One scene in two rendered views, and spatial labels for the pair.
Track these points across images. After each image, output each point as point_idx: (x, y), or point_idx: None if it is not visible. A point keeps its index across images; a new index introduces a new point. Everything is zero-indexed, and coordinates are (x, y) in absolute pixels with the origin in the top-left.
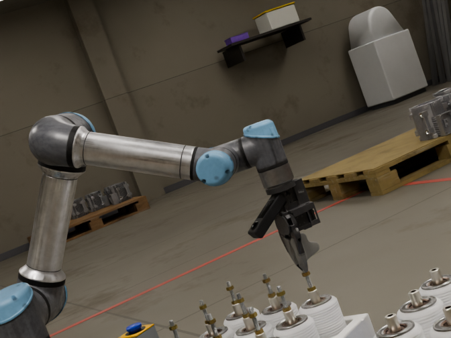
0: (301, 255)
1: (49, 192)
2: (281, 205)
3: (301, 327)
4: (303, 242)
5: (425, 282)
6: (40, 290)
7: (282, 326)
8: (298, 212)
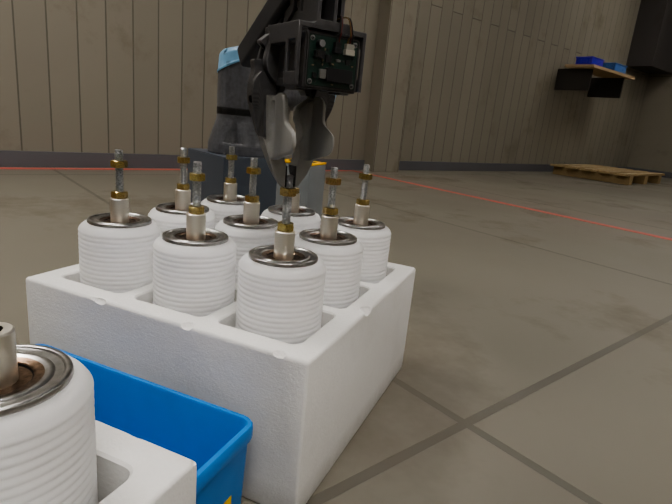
0: (259, 139)
1: None
2: (275, 7)
3: (156, 243)
4: (277, 116)
5: (55, 357)
6: None
7: (184, 230)
8: (275, 37)
